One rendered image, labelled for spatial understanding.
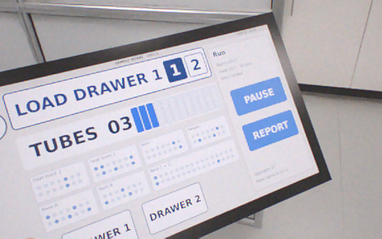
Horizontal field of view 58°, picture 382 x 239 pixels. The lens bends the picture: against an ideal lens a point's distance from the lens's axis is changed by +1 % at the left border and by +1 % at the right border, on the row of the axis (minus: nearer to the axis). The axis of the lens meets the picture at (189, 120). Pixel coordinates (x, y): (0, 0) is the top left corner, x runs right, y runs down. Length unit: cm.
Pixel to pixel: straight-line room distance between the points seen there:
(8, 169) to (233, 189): 32
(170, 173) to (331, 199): 152
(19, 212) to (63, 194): 6
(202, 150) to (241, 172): 7
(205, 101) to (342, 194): 155
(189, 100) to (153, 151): 10
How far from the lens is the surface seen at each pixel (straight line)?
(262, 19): 63
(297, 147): 60
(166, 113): 51
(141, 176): 50
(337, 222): 187
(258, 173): 56
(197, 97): 53
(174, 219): 51
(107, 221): 50
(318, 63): 265
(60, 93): 51
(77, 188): 49
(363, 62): 266
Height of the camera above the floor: 139
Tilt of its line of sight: 35 degrees down
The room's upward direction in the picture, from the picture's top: 4 degrees counter-clockwise
